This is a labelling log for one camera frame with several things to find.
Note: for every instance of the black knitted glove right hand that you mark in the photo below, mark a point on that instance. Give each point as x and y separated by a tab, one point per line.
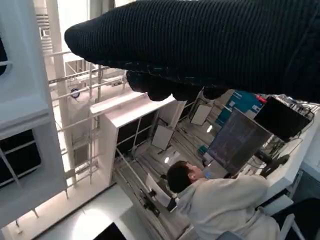
200	37

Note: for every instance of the teal poster board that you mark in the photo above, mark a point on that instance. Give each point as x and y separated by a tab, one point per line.
240	105

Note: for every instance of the computer monitor with dark screen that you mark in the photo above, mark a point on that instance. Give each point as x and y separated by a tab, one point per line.
237	142

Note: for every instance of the black blank monitor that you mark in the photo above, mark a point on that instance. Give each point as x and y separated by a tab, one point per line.
282	117

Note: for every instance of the small white mesh cabinet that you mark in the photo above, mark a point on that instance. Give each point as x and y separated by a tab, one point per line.
107	140

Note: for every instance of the white bag with blue logo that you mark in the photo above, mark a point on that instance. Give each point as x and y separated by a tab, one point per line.
77	112

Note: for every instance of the white desk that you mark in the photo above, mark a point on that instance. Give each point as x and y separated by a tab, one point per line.
295	160

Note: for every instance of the seated person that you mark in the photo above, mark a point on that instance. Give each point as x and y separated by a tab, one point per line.
225	205

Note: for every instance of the grey office chair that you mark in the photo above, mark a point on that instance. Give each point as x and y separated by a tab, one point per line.
307	212

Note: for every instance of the black flat panel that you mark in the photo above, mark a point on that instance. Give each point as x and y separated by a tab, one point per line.
111	233

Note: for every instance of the white metal railing frame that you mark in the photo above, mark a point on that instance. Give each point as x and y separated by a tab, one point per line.
58	53

